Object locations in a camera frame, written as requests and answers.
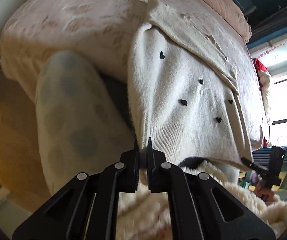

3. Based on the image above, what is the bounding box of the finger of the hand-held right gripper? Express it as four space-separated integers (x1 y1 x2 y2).
241 157 268 175

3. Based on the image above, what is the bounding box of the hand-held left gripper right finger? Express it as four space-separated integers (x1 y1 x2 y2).
146 137 276 240

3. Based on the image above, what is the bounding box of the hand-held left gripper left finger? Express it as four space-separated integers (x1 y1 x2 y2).
12 139 140 240

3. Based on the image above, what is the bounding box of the white sweater with black hearts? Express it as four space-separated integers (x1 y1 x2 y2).
127 0 255 167

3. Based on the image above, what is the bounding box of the person's right hand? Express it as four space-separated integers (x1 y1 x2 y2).
254 180 275 202

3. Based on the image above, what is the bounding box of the blue striped bedding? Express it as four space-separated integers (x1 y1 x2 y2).
253 144 287 167

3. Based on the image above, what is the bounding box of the person's cream fluffy fleece garment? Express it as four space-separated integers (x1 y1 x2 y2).
116 159 287 240

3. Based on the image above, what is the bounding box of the person's leg in spotted pants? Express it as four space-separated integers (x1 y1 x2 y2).
35 50 139 198

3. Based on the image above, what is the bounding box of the red and white plush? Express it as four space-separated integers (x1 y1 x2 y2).
252 57 273 126

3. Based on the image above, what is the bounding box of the bed with cream patterned bedspread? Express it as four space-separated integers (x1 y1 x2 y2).
0 0 264 148

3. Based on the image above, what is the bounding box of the pink folded quilt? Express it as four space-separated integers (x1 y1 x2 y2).
196 0 253 43

